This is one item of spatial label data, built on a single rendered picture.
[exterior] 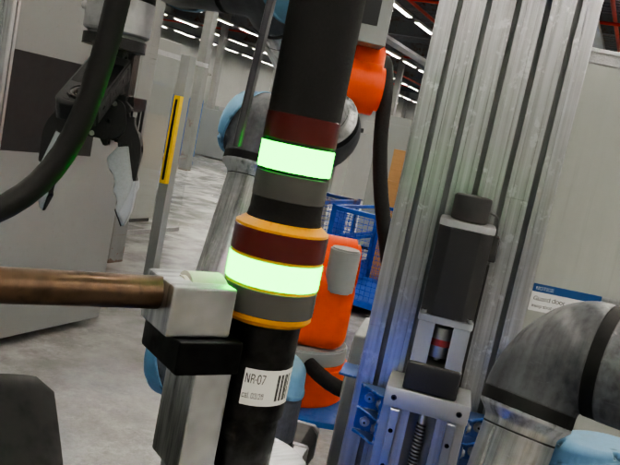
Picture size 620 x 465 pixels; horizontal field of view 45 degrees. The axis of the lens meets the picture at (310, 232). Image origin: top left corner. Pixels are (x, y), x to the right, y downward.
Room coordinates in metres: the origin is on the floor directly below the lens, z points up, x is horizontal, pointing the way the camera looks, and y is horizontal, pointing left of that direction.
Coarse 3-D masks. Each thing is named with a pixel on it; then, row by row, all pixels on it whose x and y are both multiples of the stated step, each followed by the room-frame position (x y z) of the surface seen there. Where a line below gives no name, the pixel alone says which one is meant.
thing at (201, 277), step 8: (184, 272) 0.32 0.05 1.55; (192, 272) 0.31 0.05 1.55; (200, 272) 0.32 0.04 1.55; (208, 272) 0.32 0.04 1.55; (216, 272) 0.32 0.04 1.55; (192, 280) 0.31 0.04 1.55; (200, 280) 0.31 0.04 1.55; (208, 280) 0.31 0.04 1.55; (216, 280) 0.31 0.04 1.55; (224, 280) 0.32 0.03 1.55
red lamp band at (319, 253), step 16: (240, 224) 0.33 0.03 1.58; (240, 240) 0.32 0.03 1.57; (256, 240) 0.32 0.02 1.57; (272, 240) 0.32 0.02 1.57; (288, 240) 0.32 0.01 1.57; (304, 240) 0.32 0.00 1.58; (320, 240) 0.33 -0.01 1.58; (256, 256) 0.32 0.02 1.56; (272, 256) 0.32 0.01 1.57; (288, 256) 0.32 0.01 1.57; (304, 256) 0.32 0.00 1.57; (320, 256) 0.33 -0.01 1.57
